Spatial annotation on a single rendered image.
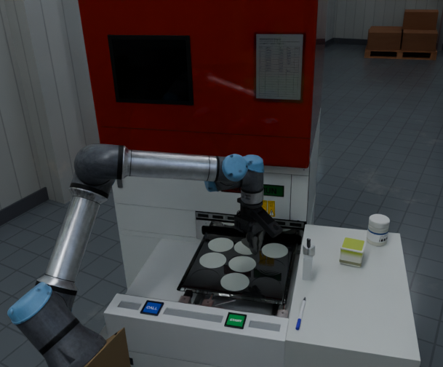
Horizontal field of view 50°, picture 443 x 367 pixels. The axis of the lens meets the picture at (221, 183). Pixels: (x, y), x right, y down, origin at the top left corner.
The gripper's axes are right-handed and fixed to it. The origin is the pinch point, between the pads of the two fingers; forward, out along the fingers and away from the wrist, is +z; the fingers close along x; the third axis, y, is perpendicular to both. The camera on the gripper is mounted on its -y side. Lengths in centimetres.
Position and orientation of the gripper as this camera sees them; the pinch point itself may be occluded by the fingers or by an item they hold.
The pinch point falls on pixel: (257, 252)
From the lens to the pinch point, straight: 167.4
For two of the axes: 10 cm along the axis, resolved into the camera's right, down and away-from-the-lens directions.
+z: 0.3, 9.0, 4.4
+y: -7.5, -2.7, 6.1
